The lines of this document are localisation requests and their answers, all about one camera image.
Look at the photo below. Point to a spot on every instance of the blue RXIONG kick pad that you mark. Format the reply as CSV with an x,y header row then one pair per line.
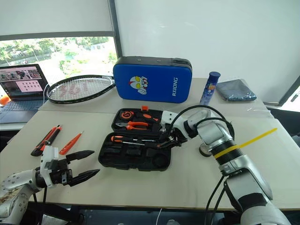
x,y
159,79

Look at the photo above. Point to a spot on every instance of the yellow zip tie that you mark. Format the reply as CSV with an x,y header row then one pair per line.
x,y
255,138

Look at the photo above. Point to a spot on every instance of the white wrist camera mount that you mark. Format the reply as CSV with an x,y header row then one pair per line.
x,y
48,154
170,118

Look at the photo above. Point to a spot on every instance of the black plastic tool case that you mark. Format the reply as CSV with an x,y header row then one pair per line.
x,y
131,157

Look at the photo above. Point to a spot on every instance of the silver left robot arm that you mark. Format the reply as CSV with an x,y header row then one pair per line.
x,y
16,180

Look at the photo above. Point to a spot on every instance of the clear plastic film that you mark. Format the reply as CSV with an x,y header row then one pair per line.
x,y
260,111

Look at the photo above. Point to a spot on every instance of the dark window frame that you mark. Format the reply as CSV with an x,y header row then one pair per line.
x,y
117,35

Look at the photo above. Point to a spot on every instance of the black orange tool in lid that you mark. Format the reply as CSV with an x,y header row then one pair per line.
x,y
146,116

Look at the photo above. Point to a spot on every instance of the black tennis racket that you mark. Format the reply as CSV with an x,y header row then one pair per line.
x,y
50,98

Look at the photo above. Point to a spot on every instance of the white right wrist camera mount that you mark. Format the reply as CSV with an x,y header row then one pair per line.
x,y
170,118

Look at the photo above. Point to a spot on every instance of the orange case latch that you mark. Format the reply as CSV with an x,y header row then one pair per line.
x,y
145,108

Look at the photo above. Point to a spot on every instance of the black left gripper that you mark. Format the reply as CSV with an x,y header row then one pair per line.
x,y
59,174

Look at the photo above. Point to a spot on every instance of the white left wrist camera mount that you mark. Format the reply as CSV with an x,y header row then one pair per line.
x,y
48,154

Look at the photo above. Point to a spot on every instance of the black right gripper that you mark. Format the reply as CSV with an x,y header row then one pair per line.
x,y
178,137

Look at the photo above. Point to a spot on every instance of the dark laptop computer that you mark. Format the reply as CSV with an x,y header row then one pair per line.
x,y
22,93

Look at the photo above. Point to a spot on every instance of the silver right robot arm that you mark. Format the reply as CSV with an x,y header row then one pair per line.
x,y
246,166

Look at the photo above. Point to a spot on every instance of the white roller blind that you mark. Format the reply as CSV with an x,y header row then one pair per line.
x,y
54,14

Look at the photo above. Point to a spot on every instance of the orange black utility knife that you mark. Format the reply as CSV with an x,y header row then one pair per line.
x,y
47,140

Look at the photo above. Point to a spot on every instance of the orange round object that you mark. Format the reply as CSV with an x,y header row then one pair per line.
x,y
4,100

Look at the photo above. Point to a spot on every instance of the black orange tape measure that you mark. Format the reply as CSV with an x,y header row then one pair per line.
x,y
127,114

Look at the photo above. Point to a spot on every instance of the orange voltage tester pen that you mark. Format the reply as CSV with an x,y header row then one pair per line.
x,y
70,144

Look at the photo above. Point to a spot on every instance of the folded blue cloth in bag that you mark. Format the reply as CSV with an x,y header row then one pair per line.
x,y
235,90

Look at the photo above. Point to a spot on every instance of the blue printed bottle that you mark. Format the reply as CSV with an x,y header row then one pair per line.
x,y
209,89

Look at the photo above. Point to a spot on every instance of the round dark tape roll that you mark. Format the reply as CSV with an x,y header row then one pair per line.
x,y
204,152

